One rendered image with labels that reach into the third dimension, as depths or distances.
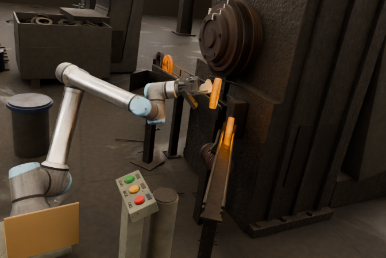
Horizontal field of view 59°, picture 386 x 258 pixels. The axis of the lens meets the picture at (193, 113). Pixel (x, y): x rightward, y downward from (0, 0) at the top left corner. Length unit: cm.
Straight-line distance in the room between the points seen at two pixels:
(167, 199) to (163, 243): 23
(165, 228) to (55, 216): 53
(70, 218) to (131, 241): 39
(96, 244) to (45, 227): 39
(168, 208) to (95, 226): 75
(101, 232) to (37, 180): 51
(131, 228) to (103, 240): 62
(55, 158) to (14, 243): 48
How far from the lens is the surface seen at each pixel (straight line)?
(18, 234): 181
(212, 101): 169
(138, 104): 162
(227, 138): 175
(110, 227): 220
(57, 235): 187
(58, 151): 204
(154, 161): 283
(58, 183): 205
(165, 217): 159
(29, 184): 191
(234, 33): 198
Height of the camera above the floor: 144
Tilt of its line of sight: 22 degrees down
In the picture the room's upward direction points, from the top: 8 degrees clockwise
